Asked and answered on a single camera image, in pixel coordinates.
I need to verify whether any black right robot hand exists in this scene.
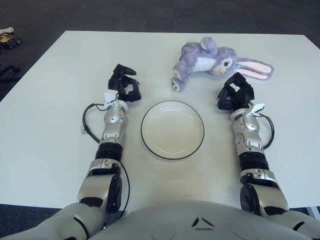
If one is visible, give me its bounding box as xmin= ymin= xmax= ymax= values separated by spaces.
xmin=216 ymin=73 xmax=256 ymax=111

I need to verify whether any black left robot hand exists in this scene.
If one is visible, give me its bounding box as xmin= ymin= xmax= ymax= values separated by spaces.
xmin=107 ymin=63 xmax=142 ymax=103

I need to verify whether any purple plush bunny doll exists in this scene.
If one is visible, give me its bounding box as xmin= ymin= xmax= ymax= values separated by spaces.
xmin=170 ymin=36 xmax=274 ymax=93

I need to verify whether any white plate with black rim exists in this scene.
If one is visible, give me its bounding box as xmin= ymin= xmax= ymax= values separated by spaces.
xmin=140 ymin=100 xmax=207 ymax=160

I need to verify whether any white left wrist connector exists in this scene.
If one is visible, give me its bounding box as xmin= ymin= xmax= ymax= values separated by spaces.
xmin=103 ymin=91 xmax=118 ymax=105

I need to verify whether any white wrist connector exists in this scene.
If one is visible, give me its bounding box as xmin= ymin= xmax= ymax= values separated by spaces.
xmin=251 ymin=102 xmax=266 ymax=116
xmin=103 ymin=91 xmax=118 ymax=105

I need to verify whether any white right wrist connector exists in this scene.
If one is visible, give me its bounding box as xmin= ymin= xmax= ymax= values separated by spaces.
xmin=251 ymin=102 xmax=266 ymax=116

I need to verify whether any black chair base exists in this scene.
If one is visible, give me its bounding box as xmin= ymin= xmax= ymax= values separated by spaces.
xmin=0 ymin=65 xmax=21 ymax=78

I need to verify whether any grey robot torso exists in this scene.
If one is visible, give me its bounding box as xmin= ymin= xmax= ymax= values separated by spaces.
xmin=87 ymin=199 xmax=320 ymax=240

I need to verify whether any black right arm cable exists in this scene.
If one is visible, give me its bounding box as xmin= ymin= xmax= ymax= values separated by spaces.
xmin=257 ymin=112 xmax=275 ymax=151

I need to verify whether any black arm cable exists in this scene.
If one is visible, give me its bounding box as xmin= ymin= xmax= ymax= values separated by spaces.
xmin=257 ymin=112 xmax=275 ymax=151
xmin=83 ymin=101 xmax=131 ymax=221

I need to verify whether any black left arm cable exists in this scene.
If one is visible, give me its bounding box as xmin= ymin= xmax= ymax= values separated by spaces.
xmin=83 ymin=101 xmax=131 ymax=221

